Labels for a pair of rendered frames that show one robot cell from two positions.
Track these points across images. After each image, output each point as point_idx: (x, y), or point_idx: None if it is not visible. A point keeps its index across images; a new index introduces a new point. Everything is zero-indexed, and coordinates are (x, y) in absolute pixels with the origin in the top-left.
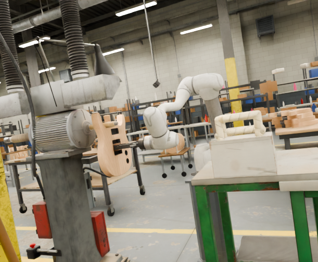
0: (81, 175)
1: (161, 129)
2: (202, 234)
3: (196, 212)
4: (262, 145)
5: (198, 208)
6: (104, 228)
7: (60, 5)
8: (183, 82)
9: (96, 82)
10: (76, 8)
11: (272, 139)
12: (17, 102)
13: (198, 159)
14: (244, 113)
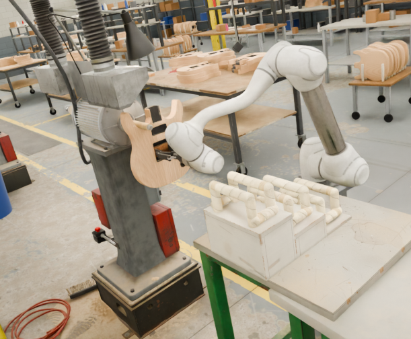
0: None
1: (189, 154)
2: (209, 298)
3: None
4: (251, 241)
5: (204, 272)
6: (171, 227)
7: None
8: (268, 55)
9: (108, 85)
10: None
11: (260, 239)
12: (55, 80)
13: (301, 163)
14: (235, 192)
